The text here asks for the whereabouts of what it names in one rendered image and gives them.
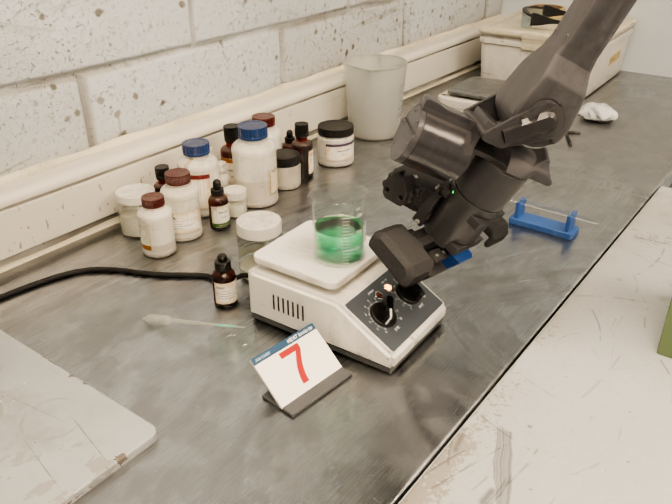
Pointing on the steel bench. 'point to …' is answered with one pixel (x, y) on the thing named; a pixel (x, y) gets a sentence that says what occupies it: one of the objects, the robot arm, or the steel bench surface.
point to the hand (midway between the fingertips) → (419, 265)
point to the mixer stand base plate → (58, 430)
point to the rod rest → (544, 223)
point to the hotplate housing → (330, 314)
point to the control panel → (407, 318)
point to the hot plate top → (334, 278)
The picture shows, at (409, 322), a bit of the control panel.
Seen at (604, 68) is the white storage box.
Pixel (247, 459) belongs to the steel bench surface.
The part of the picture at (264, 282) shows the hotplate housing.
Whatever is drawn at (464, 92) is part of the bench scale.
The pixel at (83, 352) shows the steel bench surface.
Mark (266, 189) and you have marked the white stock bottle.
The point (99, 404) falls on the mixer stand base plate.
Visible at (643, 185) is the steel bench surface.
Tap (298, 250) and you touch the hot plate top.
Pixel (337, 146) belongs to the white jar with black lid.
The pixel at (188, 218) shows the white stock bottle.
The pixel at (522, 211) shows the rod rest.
